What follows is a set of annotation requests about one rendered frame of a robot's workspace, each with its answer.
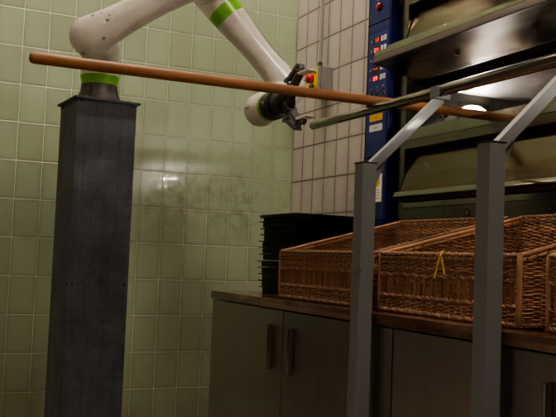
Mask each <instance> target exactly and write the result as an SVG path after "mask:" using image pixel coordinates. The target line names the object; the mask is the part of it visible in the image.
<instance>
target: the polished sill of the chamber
mask: <svg viewBox="0 0 556 417"><path fill-rule="evenodd" d="M527 105H528V104H524V105H520V106H516V107H512V108H505V109H501V110H496V111H493V112H489V113H482V114H478V115H473V116H470V117H462V118H459V119H454V120H450V121H446V122H439V123H435V124H431V125H427V126H423V127H419V128H418V129H417V130H416V131H415V132H414V133H413V134H412V135H411V136H410V137H409V138H408V139H407V141H409V140H414V139H418V138H422V137H431V136H435V135H439V134H444V133H448V132H456V131H461V130H465V129H469V128H474V127H482V126H486V125H491V124H495V123H499V122H508V121H512V120H513V119H514V118H515V117H516V116H517V115H518V114H519V113H520V112H521V111H522V110H523V109H524V108H525V107H526V106H527ZM554 112H556V98H553V99H552V100H551V102H550V103H549V104H548V105H547V106H546V107H545V108H544V109H543V110H542V111H541V112H540V113H539V114H538V115H542V114H546V113H554ZM538 115H537V116H538Z"/></svg>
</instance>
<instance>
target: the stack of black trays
mask: <svg viewBox="0 0 556 417"><path fill-rule="evenodd" d="M260 218H264V221H262V222H259V223H263V227H264V228H261V229H264V234H261V235H262V236H264V241H259V242H262V247H259V248H263V249H262V253H265V254H260V255H263V260H269V261H261V266H258V268H261V273H258V274H262V280H261V285H262V286H259V287H262V292H264V293H271V294H278V276H279V255H280V250H281V249H286V248H290V247H296V246H299V245H303V244H306V243H310V242H316V241H318V240H324V239H325V238H326V239H327V238H331V237H336V236H339V235H343V234H347V233H350V232H353V217H350V216H338V215H326V214H313V213H278V214H267V215H261V216H260ZM266 266H269V267H266Z"/></svg>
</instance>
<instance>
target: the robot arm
mask: <svg viewBox="0 0 556 417"><path fill-rule="evenodd" d="M191 2H194V3H195V5H196V6H197V7H198V8H199V9H200V11H201V12H202V13H203V14H204V15H205V16H206V17H207V18H208V19H209V20H210V21H211V22H212V23H213V24H214V25H215V26H216V27H217V28H218V31H219V32H220V33H222V34H223V35H224V36H225V37H226V38H227V39H228V40H229V41H230V42H231V43H232V44H233V45H234V46H235V47H236V48H237V49H238V50H239V51H240V52H241V53H242V55H243V56H244V57H245V58H246V59H247V60H248V62H249V63H250V64H251V65H252V66H253V68H254V69H255V70H256V72H257V73H258V74H259V75H260V76H261V78H262V79H264V81H265V82H269V83H276V84H288V85H294V86H300V87H305V84H304V81H303V80H302V78H303V76H304V75H308V74H312V73H314V72H316V71H317V70H316V69H311V68H308V67H304V64H298V63H296V65H295V67H294V68H293V69H291V68H290V67H289V66H288V65H287V64H286V63H285V62H284V60H283V59H282V58H281V57H280V56H279V55H278V54H277V52H276V51H275V50H274V49H273V48H272V46H271V45H270V44H269V42H268V41H267V40H266V38H265V37H264V36H263V35H262V34H261V32H260V31H259V29H258V28H257V27H256V25H255V23H254V22H253V20H252V19H251V18H250V16H249V15H248V13H247V11H246V9H244V8H243V6H242V4H241V3H240V2H239V1H238V0H122V1H121V2H118V3H115V4H113V5H112V6H109V7H105V8H104V9H102V10H99V11H96V12H93V13H90V14H89V15H86V16H83V17H80V18H78V19H77V20H76V21H75V22H74V23H73V24H72V26H71V28H70V30H69V41H70V43H71V45H72V46H73V48H74V49H75V50H76V51H77V52H78V53H79V54H80V55H81V58H85V59H91V60H103V61H110V62H117V63H121V46H122V39H124V38H125V37H127V36H129V35H130V34H132V33H133V32H134V31H136V30H138V29H140V28H141V27H143V26H145V25H146V24H148V23H150V22H152V21H154V20H155V19H157V18H159V17H162V16H164V15H165V14H167V13H169V12H172V11H174V10H175V9H177V8H179V7H183V6H184V5H186V4H189V3H191ZM80 78H81V88H80V91H79V94H78V95H84V96H89V97H95V98H107V99H114V100H120V101H121V99H120V98H119V95H118V91H117V86H118V82H119V79H120V74H110V73H104V72H97V71H90V70H82V69H81V70H80ZM302 99H303V97H296V96H290V95H283V94H276V93H263V92H258V93H256V94H254V95H252V96H251V97H250V98H249V99H248V100H247V101H246V103H245V107H244V113H245V116H246V118H247V120H248V121H249V123H251V124H252V125H254V126H257V127H265V126H267V125H269V124H271V123H272V122H273V121H275V120H278V119H281V118H283V119H282V122H285V123H286V124H287V125H288V126H290V127H291V128H292V129H293V130H296V131H302V126H301V125H305V123H307V120H308V119H311V118H314V117H315V115H310V114H305V115H302V116H300V115H299V114H298V112H297V107H296V106H295V105H296V104H297V103H299V102H300V101H301V100H302ZM289 115H290V116H291V117H290V116H289Z"/></svg>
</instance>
